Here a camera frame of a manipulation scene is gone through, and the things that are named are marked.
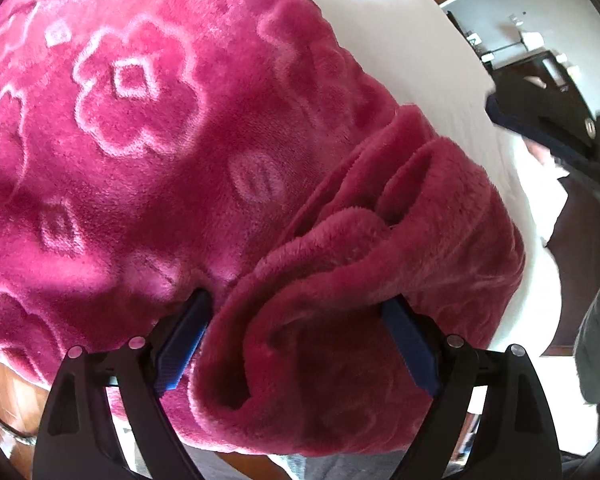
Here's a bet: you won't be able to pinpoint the white bedside lamp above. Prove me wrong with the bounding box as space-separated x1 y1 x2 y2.
510 32 543 53

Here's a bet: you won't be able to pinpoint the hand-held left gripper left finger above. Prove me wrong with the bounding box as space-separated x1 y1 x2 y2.
35 290 213 480

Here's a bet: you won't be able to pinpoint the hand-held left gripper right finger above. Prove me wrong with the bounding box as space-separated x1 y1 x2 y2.
382 297 563 480

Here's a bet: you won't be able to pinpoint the magenta fleece pants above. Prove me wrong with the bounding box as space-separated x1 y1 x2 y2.
0 0 526 461

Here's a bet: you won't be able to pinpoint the dark wooden headboard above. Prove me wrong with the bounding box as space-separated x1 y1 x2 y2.
490 52 600 356

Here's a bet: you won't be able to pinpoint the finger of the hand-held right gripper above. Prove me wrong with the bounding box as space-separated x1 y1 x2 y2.
485 74 598 161

